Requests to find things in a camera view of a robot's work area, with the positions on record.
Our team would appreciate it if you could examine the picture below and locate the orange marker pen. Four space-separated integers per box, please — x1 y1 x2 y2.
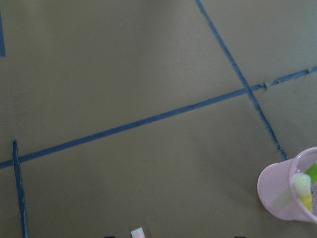
131 227 145 238

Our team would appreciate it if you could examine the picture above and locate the green marker pen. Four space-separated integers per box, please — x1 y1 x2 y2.
293 162 317 215

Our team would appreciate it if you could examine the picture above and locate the pink mesh pen holder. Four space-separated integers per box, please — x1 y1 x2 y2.
257 147 317 224

